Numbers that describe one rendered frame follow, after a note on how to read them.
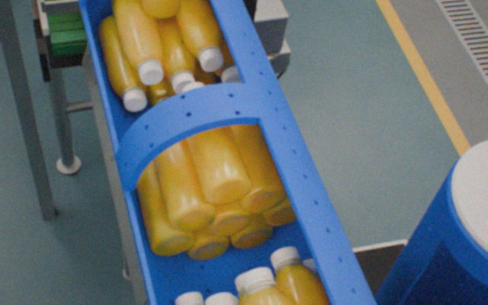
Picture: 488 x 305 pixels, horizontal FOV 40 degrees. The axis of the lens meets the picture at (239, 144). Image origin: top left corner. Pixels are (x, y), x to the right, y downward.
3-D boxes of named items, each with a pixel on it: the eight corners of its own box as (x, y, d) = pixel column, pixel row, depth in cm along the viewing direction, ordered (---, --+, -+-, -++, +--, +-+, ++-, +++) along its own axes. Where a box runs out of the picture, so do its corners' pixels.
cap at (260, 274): (280, 282, 87) (276, 269, 88) (263, 277, 84) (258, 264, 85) (257, 296, 88) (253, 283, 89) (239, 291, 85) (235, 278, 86)
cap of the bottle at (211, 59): (207, 46, 113) (210, 53, 112) (226, 51, 116) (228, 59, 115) (195, 62, 116) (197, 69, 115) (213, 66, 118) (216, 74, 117)
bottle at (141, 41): (115, 18, 127) (134, 89, 116) (106, -10, 121) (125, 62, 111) (151, 8, 127) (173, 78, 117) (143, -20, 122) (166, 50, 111)
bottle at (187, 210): (180, 239, 100) (153, 144, 110) (223, 221, 100) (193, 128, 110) (164, 219, 94) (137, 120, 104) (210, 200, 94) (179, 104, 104)
